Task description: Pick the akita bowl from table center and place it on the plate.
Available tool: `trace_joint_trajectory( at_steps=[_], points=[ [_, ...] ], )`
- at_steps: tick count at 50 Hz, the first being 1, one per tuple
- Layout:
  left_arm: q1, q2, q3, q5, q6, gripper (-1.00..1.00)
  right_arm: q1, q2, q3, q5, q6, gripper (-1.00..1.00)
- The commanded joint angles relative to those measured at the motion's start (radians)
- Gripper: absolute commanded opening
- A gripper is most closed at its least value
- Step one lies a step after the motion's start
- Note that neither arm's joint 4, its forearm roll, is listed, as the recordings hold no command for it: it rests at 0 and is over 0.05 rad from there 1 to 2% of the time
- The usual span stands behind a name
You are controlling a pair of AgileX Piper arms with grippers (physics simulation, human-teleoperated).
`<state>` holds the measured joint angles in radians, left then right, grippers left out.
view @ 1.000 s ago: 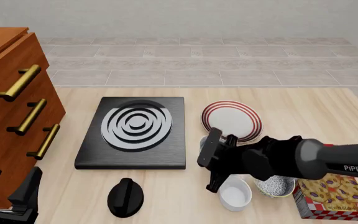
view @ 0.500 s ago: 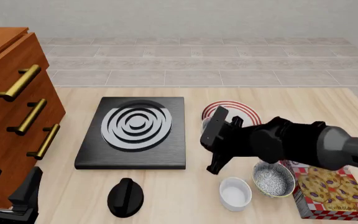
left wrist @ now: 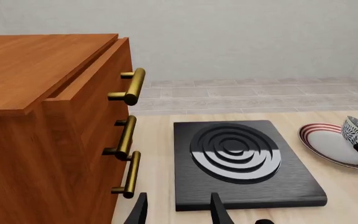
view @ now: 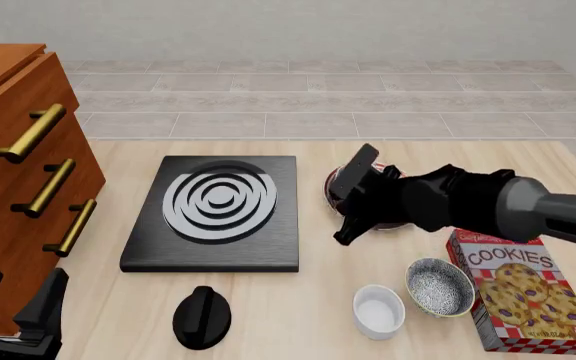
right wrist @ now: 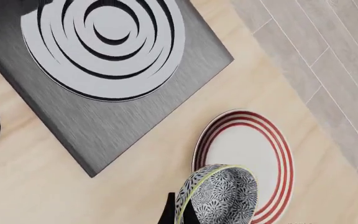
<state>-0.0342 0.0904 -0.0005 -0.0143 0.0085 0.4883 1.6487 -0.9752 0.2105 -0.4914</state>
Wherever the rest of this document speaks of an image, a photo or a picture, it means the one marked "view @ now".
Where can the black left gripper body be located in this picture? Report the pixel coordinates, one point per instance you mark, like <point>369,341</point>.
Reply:
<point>13,348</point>

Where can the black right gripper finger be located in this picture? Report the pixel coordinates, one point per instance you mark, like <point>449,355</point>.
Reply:
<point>350,232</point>

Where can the wooden drawer, middle-sized front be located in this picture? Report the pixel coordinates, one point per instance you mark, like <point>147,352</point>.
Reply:
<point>75,150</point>

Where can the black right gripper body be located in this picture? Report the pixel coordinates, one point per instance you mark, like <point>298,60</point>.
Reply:
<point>375,204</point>

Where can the white plate with red rings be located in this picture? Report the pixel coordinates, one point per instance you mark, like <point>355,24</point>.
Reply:
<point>332,187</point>

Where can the round black knob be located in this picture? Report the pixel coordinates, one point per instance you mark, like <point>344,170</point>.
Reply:
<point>201,318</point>

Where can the black patterned bowl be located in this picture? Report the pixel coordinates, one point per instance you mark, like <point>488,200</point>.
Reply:
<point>440,288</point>

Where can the white ramekin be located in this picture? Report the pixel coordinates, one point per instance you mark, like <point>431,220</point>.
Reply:
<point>378,313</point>

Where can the grey and black right arm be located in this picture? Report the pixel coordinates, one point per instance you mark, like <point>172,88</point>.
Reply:
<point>523,206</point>

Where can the cookies box, red checks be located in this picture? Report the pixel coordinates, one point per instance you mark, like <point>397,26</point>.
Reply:
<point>533,300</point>

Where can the wooden drawer, lowest front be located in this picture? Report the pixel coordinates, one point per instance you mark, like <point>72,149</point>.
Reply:
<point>23,277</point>

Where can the flat black stove plate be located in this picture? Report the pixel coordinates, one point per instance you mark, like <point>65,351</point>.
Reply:
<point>148,247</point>

